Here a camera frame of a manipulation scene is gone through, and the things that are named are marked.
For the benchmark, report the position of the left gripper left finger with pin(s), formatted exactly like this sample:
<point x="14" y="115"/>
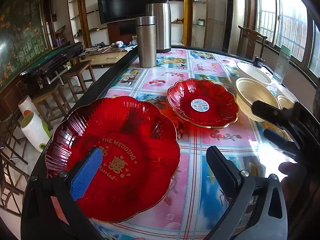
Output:
<point x="77" y="180"/>

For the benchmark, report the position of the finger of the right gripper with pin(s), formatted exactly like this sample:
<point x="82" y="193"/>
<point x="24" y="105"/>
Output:
<point x="288" y="147"/>
<point x="269" y="113"/>

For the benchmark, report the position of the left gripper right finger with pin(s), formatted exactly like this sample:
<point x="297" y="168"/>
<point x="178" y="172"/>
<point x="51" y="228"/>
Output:
<point x="235" y="184"/>

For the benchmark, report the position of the white paper bowl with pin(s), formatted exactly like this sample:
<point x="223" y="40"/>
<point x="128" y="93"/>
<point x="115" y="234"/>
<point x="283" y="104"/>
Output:
<point x="284" y="102"/>
<point x="252" y="72"/>

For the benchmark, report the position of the cream ribbed plastic bowl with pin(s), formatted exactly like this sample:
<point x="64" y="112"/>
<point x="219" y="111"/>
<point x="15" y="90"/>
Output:
<point x="249" y="91"/>

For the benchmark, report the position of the small red scalloped plate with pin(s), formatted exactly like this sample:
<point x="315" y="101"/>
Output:
<point x="203" y="103"/>

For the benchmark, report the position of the large red wedding plate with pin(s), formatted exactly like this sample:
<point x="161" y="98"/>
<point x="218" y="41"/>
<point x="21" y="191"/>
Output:
<point x="140" y="155"/>

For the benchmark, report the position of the person's right hand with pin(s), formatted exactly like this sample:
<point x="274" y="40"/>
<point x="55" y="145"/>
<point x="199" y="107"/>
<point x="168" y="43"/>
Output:
<point x="298" y="186"/>

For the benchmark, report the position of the colourful plastic tablecloth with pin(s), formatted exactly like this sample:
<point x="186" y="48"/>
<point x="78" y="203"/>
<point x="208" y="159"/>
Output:
<point x="194" y="202"/>

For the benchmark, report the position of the small black jar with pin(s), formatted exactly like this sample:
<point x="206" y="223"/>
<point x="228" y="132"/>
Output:
<point x="258" y="62"/>

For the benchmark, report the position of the clear bottle green lid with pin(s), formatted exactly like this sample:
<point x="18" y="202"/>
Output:
<point x="282" y="64"/>

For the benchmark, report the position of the wooden stool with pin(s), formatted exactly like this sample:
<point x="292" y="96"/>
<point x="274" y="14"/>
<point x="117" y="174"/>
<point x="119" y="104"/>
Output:
<point x="77" y="71"/>
<point x="51" y="103"/>

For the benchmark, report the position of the wooden chair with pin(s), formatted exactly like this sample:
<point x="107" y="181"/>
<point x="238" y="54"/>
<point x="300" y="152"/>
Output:
<point x="247" y="41"/>

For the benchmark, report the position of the white orange ceramic stool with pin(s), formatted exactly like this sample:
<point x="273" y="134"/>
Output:
<point x="26" y="106"/>

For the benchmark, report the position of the mahjong table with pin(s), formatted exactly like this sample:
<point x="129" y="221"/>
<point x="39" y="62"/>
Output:
<point x="39" y="72"/>

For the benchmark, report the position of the tall white air conditioner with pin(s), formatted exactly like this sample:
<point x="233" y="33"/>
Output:
<point x="235" y="15"/>

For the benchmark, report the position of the low wooden tv cabinet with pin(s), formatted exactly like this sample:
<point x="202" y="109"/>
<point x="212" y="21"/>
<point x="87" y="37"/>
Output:
<point x="103" y="56"/>

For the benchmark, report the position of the slim steel thermos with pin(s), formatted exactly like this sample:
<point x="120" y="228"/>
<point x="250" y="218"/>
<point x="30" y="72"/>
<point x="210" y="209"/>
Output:
<point x="146" y="40"/>

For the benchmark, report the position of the large steel thermos jug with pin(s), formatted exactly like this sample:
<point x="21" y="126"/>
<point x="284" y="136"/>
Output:
<point x="161" y="10"/>

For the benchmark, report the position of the flat screen television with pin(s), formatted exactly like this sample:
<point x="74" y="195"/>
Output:
<point x="119" y="10"/>

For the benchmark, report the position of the flower garden wall painting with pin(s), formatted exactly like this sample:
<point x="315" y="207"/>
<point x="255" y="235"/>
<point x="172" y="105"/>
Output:
<point x="22" y="36"/>

